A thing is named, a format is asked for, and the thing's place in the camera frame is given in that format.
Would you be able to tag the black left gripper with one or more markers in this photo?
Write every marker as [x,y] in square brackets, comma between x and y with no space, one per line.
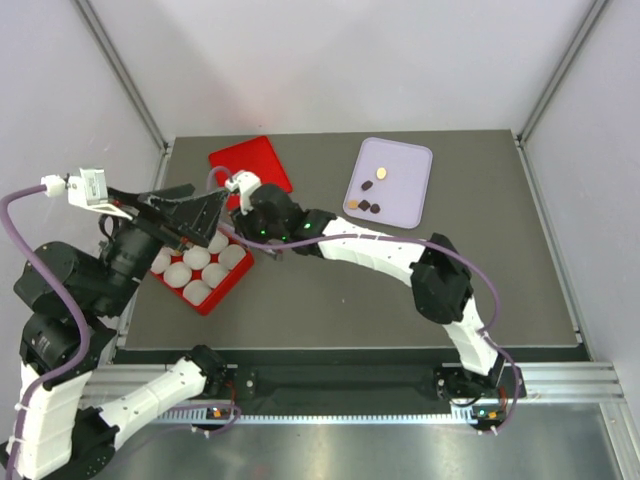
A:
[197,216]

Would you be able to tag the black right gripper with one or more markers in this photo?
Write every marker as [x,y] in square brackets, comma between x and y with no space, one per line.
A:
[248,213]

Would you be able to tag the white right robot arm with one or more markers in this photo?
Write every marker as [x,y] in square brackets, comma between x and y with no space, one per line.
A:
[437,275]

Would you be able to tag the red box lid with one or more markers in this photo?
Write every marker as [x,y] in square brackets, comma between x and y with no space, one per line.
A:
[257,156]

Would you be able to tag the lavender plastic tray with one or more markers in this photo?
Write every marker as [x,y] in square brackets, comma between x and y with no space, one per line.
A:
[402,194]

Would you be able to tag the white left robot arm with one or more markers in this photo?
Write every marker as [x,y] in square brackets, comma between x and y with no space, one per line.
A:
[71,294]

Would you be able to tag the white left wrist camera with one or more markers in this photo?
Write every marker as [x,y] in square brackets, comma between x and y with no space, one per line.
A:
[87,190]

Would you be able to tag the red chocolate box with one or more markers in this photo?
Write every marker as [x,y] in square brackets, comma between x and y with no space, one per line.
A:
[227,285]

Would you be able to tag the metal tongs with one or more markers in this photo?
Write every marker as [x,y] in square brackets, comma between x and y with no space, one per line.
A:
[252,232]

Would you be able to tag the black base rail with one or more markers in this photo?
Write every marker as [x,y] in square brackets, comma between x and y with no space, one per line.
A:
[342,382]

